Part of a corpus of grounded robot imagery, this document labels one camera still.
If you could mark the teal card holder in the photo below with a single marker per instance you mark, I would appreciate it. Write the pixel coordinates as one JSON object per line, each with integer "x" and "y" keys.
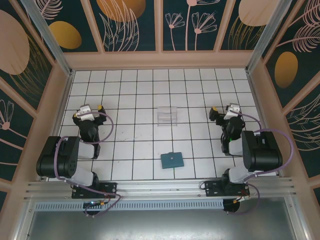
{"x": 172, "y": 162}

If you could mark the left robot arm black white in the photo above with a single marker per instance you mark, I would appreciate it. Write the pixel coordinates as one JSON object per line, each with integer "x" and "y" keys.
{"x": 50, "y": 160}

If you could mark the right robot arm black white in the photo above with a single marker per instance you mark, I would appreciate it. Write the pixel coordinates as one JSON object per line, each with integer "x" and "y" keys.
{"x": 262, "y": 152}

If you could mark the small controller circuit board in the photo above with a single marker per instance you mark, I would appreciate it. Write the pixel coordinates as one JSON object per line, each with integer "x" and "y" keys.
{"x": 93, "y": 203}

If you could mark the grey metal sheet panel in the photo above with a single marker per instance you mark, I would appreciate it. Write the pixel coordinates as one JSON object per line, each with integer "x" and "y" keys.
{"x": 160, "y": 225}

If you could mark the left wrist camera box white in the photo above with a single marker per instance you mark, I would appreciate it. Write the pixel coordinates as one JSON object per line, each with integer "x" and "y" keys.
{"x": 85, "y": 112}

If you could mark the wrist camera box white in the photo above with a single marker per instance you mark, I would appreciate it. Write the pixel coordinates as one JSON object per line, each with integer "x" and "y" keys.
{"x": 85, "y": 112}
{"x": 233, "y": 110}

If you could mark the aluminium side rail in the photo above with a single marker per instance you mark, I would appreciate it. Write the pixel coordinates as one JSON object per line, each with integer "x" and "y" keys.
{"x": 258, "y": 120}
{"x": 60, "y": 120}

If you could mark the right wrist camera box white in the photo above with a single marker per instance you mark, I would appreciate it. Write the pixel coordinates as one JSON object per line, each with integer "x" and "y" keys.
{"x": 233, "y": 110}

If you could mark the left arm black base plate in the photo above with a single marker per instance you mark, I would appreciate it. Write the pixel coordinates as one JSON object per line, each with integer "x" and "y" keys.
{"x": 110, "y": 187}

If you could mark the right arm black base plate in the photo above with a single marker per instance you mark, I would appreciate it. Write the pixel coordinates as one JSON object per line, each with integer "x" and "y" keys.
{"x": 212, "y": 188}

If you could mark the aluminium frame post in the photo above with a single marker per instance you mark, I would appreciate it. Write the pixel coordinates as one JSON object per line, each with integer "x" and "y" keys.
{"x": 50, "y": 42}
{"x": 265, "y": 35}

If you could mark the aluminium mounting rail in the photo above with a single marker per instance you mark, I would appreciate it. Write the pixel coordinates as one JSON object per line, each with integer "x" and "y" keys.
{"x": 160, "y": 187}

